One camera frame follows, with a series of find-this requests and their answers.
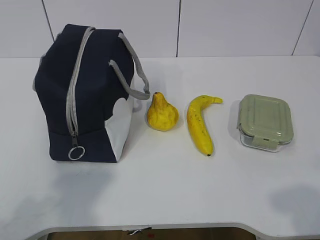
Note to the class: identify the yellow pear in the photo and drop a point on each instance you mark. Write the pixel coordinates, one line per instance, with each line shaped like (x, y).
(161, 115)

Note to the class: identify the yellow banana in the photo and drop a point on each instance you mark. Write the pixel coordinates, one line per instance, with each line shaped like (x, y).
(196, 124)

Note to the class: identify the navy blue insulated lunch bag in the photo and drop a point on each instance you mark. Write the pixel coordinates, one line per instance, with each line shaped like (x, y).
(86, 84)

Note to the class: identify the glass container with green lid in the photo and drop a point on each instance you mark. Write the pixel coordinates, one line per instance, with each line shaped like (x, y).
(264, 123)

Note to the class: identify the torn tape on table edge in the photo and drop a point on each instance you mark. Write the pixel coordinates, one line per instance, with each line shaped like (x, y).
(133, 232)

